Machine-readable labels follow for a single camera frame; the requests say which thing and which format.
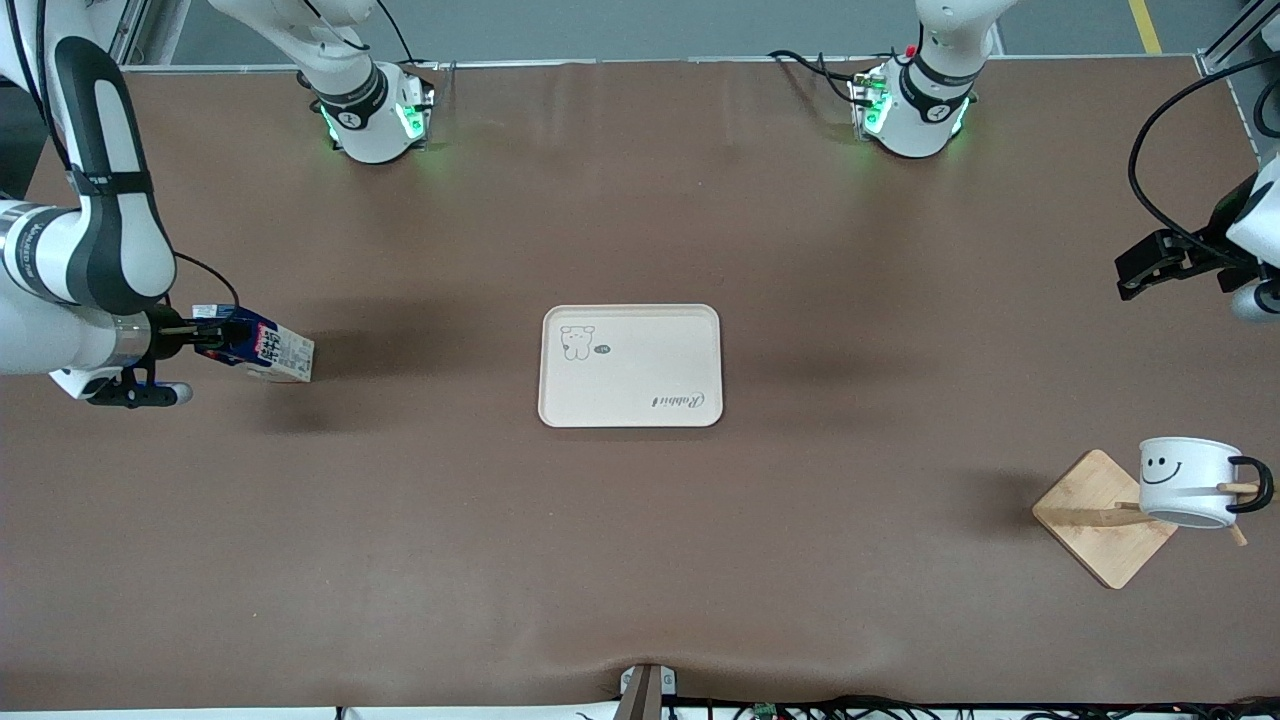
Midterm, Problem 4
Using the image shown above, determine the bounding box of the blue white milk carton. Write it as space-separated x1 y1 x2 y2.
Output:
192 304 315 384

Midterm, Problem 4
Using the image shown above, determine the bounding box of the white smiley mug black handle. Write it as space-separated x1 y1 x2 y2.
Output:
1138 437 1276 530

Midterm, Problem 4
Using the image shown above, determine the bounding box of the wooden mug tree stand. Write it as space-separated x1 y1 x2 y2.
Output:
1032 449 1263 590

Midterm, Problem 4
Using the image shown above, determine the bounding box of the brown table mat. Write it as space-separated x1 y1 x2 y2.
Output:
0 55 1280 711

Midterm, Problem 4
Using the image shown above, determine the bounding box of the cream rectangular Rabbit tray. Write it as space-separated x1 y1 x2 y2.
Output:
538 304 723 429

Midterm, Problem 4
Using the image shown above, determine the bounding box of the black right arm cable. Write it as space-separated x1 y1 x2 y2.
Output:
174 251 242 313

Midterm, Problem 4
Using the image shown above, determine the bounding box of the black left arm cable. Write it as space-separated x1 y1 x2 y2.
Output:
1128 52 1280 263

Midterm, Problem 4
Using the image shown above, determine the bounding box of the aluminium frame profile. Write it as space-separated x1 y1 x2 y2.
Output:
1198 0 1280 77
100 0 191 69

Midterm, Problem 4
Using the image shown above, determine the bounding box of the black arm base cable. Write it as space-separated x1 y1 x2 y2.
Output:
767 48 873 107

